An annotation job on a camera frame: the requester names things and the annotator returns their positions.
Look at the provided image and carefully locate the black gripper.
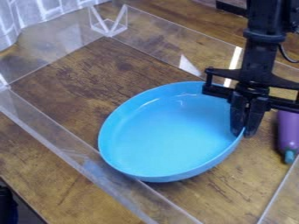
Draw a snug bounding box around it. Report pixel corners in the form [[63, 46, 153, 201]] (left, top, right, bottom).
[[201, 67, 299, 137]]

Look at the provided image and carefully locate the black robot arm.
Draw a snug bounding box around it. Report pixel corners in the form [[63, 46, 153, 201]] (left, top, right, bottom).
[[201, 0, 299, 137]]

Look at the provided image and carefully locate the white patterned curtain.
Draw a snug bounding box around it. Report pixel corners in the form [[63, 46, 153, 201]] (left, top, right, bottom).
[[0, 0, 109, 52]]

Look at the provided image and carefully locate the blue round plate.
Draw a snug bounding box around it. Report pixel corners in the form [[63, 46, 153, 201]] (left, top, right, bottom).
[[97, 81, 243, 183]]

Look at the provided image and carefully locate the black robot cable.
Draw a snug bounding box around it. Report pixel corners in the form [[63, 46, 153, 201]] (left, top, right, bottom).
[[277, 43, 299, 64]]

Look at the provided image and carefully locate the clear acrylic enclosure wall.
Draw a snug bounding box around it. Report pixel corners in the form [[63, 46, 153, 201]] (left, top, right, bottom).
[[0, 0, 299, 224]]

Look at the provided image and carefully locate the purple toy eggplant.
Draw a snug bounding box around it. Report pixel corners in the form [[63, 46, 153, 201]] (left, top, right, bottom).
[[277, 110, 299, 164]]

